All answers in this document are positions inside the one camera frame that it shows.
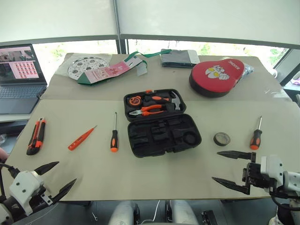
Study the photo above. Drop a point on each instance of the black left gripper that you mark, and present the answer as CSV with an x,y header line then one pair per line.
x,y
35,204

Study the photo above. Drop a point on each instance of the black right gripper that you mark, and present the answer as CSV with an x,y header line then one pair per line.
x,y
254,174

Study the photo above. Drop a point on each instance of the black electrical tape roll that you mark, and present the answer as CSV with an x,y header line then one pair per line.
x,y
216,139

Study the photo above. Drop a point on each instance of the orange black utility knife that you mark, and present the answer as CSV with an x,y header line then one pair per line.
x,y
37,138

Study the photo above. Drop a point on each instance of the orange voltage tester pen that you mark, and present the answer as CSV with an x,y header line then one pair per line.
x,y
78,140

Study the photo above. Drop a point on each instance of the black tool case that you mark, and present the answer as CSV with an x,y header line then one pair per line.
x,y
164,140

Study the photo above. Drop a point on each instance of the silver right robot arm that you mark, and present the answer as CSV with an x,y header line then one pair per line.
x,y
293,180

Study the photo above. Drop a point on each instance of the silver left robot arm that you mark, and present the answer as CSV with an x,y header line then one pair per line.
x,y
7,213

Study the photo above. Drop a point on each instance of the black device under table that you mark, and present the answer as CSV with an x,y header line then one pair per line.
x,y
209,218

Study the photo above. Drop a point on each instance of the grey rounded shape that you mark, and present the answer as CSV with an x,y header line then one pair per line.
x,y
122,214
182,212

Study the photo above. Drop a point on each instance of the white side desk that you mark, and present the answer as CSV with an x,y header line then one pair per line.
x,y
11,117

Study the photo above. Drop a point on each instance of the dark grey laptop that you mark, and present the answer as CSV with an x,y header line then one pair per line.
x,y
18,93

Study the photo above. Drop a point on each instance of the red cartoon punching pad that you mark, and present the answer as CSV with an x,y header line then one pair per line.
x,y
211,80

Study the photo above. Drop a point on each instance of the blue patterned bag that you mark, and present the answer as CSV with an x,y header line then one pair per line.
x,y
248,69

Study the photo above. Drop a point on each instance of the clear plastic bag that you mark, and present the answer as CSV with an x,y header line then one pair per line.
x,y
61,70

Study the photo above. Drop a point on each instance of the orange black tape measure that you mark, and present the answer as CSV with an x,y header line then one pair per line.
x,y
134,101

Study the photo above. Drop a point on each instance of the pink green paper bag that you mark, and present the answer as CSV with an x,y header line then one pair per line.
x,y
103,72

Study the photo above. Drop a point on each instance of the round metal steamer plate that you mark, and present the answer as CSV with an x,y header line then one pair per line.
x,y
82,64

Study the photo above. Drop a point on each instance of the dark grey folded cloth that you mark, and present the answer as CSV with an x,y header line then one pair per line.
x,y
175,58

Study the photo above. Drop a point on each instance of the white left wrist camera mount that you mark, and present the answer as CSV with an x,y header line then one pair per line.
x,y
23,185

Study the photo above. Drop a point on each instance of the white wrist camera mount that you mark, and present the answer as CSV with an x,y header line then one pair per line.
x,y
23,185
272,166

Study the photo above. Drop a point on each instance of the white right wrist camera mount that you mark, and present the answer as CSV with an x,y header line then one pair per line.
x,y
272,166

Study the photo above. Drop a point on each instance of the grey window frame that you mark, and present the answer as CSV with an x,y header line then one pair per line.
x,y
122,44

